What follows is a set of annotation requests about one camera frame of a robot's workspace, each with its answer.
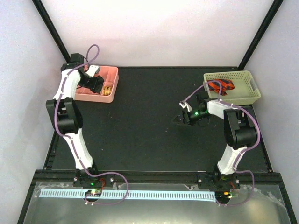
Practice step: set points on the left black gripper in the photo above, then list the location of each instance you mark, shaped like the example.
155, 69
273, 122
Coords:
80, 84

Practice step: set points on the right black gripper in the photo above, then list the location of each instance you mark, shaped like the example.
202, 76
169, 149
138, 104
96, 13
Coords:
180, 122

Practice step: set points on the black necktie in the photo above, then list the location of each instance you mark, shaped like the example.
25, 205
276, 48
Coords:
97, 83

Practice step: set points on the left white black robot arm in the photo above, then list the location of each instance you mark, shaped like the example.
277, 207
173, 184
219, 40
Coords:
65, 115

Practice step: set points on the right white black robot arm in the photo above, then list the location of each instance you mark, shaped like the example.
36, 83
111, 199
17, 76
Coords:
241, 131

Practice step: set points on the pink compartment organizer box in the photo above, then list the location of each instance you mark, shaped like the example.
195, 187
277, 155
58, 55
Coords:
111, 78

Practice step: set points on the yellow black rolled tie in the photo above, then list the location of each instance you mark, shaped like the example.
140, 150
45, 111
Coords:
107, 90

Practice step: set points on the orange navy striped tie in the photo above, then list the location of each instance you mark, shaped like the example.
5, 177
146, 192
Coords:
221, 86

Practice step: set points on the green perforated plastic basket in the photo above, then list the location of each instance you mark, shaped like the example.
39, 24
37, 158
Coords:
245, 90

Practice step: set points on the clear acrylic sheet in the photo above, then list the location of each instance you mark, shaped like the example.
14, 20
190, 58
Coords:
262, 204

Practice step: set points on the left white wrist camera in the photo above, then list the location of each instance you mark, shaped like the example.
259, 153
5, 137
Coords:
92, 70

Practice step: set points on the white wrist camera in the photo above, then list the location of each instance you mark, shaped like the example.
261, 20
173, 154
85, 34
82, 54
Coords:
185, 105
92, 70

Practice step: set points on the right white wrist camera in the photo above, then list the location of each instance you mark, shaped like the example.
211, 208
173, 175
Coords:
185, 105

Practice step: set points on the left black frame post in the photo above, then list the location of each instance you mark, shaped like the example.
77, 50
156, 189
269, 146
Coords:
52, 29

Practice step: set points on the black frame post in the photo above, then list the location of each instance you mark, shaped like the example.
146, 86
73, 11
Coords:
52, 29
276, 4

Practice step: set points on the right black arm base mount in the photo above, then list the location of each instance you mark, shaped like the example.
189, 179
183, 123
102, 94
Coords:
221, 182

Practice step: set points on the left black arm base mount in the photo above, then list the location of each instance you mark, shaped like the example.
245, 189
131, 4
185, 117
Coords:
86, 181

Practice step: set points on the light blue slotted cable duct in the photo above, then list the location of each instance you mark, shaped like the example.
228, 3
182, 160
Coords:
130, 195

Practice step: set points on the right black frame post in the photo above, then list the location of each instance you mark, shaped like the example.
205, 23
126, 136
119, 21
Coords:
276, 4

